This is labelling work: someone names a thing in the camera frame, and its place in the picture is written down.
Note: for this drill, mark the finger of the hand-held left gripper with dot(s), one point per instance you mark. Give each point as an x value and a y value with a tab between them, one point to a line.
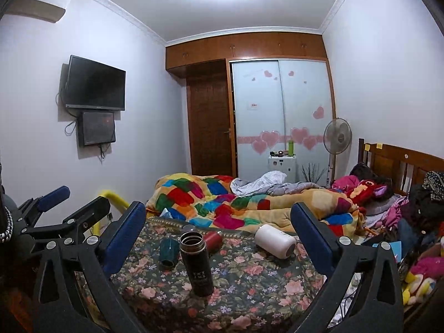
85	215
53	197

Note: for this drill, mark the grey striped cloth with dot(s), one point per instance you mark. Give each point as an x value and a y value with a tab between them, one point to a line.
263	182

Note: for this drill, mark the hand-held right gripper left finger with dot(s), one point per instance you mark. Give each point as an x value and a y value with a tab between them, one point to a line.
124	237

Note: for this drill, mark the wooden overhead cabinet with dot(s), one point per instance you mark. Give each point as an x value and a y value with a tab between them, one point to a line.
242	48

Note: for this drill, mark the white cup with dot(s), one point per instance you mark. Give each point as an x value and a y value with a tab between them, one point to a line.
275	241

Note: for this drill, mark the yellow rail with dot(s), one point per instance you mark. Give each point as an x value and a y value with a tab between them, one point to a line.
107	194

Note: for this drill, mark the yellow plush toy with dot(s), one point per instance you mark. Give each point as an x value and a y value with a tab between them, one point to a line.
418	286

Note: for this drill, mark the red plush toy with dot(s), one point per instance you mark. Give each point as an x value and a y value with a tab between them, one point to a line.
367	190

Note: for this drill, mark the floral table cloth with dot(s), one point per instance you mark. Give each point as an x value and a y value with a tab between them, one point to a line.
249	291

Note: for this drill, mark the green bottle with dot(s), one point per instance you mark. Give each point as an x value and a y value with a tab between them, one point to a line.
290	148

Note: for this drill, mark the wooden headboard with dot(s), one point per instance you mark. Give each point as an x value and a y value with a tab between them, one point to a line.
399	161

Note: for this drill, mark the wooden door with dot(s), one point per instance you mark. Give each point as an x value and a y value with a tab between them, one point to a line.
210	121

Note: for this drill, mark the dark teal cup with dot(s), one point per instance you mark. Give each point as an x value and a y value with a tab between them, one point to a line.
169	251

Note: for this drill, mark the small black monitor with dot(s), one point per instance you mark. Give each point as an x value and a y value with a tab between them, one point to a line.
97	128

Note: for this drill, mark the black thermos flask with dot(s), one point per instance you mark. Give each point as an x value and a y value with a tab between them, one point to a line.
197	267

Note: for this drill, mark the small white cabinet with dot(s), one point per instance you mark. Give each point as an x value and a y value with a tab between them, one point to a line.
281	170

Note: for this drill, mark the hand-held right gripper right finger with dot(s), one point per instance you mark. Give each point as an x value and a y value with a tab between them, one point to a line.
312	239

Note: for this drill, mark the colourful patchwork quilt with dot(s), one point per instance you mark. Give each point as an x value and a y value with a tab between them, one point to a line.
222	204

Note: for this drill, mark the dried plant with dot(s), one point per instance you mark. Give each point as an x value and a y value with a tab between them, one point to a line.
313	173

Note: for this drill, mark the wardrobe sliding doors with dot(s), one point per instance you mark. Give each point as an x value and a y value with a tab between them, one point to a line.
277	104

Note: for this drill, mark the standing fan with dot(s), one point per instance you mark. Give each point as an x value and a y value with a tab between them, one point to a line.
337	135

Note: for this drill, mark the pile of clothes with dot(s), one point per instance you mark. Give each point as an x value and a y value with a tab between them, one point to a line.
425	201

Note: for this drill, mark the wall television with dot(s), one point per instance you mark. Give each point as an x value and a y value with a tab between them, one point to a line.
95	83

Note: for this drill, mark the pink cloth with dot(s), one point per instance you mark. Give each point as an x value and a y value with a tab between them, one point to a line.
345	182

